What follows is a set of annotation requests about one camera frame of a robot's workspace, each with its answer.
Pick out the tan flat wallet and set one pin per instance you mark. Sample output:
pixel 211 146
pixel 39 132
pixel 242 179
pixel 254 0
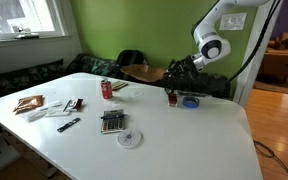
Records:
pixel 119 85

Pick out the red soda can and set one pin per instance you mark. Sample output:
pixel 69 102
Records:
pixel 106 90

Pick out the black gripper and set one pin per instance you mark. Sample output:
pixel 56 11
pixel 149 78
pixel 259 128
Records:
pixel 185 68

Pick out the white round coaster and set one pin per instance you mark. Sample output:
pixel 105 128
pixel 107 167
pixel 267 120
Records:
pixel 129 138

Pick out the white plastic wrapper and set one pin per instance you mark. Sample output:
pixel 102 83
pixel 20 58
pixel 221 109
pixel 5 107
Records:
pixel 35 115

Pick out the small dark red bottle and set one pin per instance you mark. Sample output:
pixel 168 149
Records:
pixel 172 99

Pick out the white light switch plate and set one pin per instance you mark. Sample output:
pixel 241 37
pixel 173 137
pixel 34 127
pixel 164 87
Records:
pixel 232 22

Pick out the black backpack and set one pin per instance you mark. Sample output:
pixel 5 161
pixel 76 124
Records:
pixel 130 56

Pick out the white window frame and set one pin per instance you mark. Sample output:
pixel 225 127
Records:
pixel 59 20

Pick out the blue tape roll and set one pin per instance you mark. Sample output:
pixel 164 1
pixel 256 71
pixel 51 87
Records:
pixel 185 102

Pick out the black slim bar tool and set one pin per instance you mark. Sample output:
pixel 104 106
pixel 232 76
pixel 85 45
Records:
pixel 68 125

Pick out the dark floral bench cushion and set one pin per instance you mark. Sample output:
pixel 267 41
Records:
pixel 17 80

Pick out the grey desk calculator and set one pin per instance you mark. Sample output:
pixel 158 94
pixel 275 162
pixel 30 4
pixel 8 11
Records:
pixel 112 123

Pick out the white door frame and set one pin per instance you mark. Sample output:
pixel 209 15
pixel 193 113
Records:
pixel 250 80

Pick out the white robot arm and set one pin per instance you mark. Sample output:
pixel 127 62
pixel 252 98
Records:
pixel 212 40

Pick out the brown sofa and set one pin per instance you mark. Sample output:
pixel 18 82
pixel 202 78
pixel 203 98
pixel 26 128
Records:
pixel 279 60

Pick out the dark long bench cushion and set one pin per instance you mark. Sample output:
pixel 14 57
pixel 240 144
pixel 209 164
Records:
pixel 210 85

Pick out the green patterned pillow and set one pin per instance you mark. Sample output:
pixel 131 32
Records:
pixel 94 65

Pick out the orange snack bag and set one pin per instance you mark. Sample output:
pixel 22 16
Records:
pixel 29 103

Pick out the small white windowsill object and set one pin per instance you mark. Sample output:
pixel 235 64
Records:
pixel 26 33

